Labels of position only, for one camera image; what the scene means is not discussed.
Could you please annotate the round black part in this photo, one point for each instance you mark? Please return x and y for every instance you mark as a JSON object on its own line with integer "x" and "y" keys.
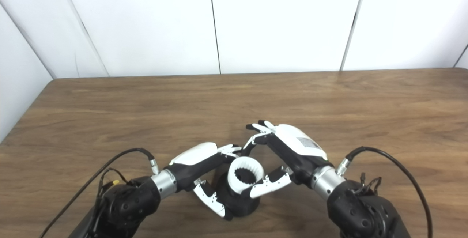
{"x": 237, "y": 203}

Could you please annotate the black and white right hand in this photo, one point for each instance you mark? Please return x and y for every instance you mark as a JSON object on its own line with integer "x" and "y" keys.
{"x": 296, "y": 154}

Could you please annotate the black and white left hand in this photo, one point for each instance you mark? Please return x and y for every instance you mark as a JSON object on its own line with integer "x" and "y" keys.
{"x": 197, "y": 161}

